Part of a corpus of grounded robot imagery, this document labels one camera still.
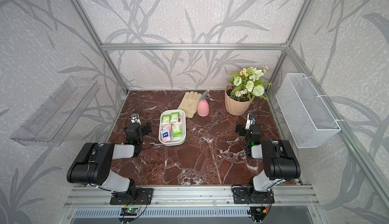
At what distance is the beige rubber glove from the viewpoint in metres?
1.10

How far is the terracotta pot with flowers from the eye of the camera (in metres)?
0.84

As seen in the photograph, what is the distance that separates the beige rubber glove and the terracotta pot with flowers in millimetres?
256
